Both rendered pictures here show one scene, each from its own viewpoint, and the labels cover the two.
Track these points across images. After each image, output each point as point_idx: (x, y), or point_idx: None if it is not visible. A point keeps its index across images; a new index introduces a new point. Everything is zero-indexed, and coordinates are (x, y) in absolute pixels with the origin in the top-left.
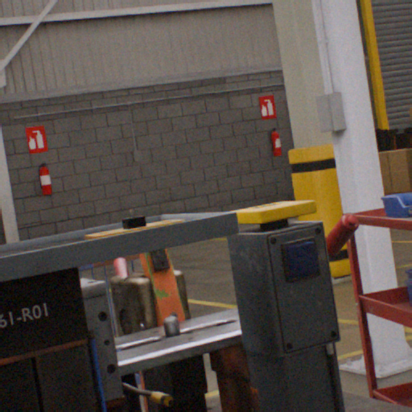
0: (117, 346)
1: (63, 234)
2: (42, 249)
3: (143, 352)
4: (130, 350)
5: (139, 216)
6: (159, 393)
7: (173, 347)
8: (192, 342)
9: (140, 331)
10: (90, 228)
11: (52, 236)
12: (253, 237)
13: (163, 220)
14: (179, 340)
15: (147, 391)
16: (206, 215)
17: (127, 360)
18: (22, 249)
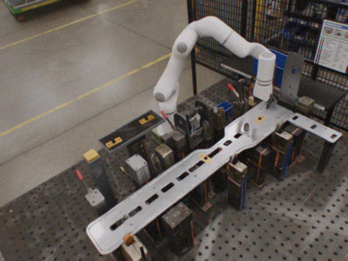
0: (139, 211)
1: (126, 142)
2: (128, 135)
3: (130, 202)
4: (134, 205)
5: (112, 141)
6: (122, 168)
7: (123, 200)
8: (119, 203)
9: (136, 226)
10: (122, 144)
11: (128, 141)
12: None
13: (109, 147)
14: (123, 210)
15: (124, 169)
16: (101, 143)
17: (132, 193)
18: (131, 137)
